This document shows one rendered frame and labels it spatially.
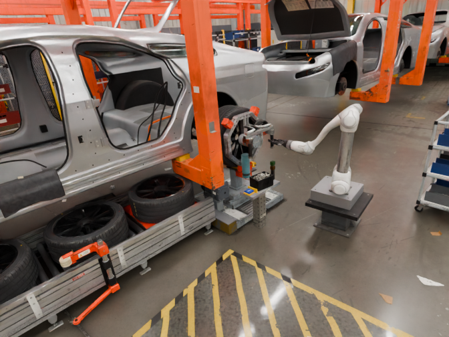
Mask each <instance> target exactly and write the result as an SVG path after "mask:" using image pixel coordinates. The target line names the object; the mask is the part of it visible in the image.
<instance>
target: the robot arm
mask: <svg viewBox="0 0 449 337"><path fill-rule="evenodd" d="M362 110H363V108H362V107H361V106H360V105H359V104H353V105H351V106H349V107H347V108H346V109H345V110H343V111H342V112H340V113H339V114H338V115H337V116H336V117H335V118H334V119H333V120H332V121H331V122H329V123H328V124H327V125H326V126H325V127H324V128H323V130H322V131H321V132H320V134H319V136H318V137H317V138H316V139H315V140H314V141H312V142H310V141H308V142H300V141H293V140H282V139H274V140H271V139H268V142H272V143H273V144H276V145H278V146H279V145H283V146H284V147H285V148H288V149H291V150H294V151H295V152H300V153H301V154H306V155H309V154H312V153H313V151H314V150H315V147H316V146H317V145H318V144H319V143H320V142H321V141H322V140H323V139H324V138H325V136H326V135H327V134H328V132H329V131H330V130H332V129H334V128H335V127H338V126H340V129H341V140H340V146H339V155H338V161H337V165H336V166H335V168H334V170H333V175H332V179H331V188H330V189H329V192H334V193H335V194H338V195H343V194H344V195H348V194H349V191H350V189H351V188H352V186H350V182H351V168H350V166H349V164H350V158H351V150H352V146H353V137H354V132H355V131H356V130H357V126H358V123H359V115H360V114H361V112H362Z"/></svg>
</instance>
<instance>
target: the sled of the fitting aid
mask: <svg viewBox="0 0 449 337"><path fill-rule="evenodd" d="M249 200H250V199H248V198H246V197H244V196H240V197H239V198H237V199H235V200H233V199H230V198H228V197H227V198H225V200H224V201H223V205H225V206H227V207H229V208H231V209H235V208H237V207H238V206H240V205H242V204H243V203H246V202H247V201H249Z"/></svg>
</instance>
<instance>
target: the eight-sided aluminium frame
mask: <svg viewBox="0 0 449 337"><path fill-rule="evenodd" d="M247 117H249V118H250V119H251V120H252V121H253V122H254V123H256V121H257V120H258V118H257V117H256V116H255V115H254V113H253V112H245V113H242V114H238V115H235V116H233V118H232V120H231V121H232V122H233V123H234V124H233V127H232V128H231V129H226V131H225V133H224V135H223V136H224V137H223V138H224V152H225V156H226V157H227V158H229V159H230V160H231V161H233V162H234V163H235V164H236V165H239V166H242V165H241V160H238V159H237V158H235V157H234V156H233V155H232V152H231V134H232V133H233V131H234V129H235V127H236V125H237V123H238V121H239V120H242V119H243V118H247ZM257 136H259V137H260V138H261V143H260V145H259V147H258V148H253V149H252V156H253V158H250V162H251V161H252V160H254V159H255V158H256V155H257V153H258V151H259V149H260V147H261V146H262V144H263V132H262V133H260V134H257Z"/></svg>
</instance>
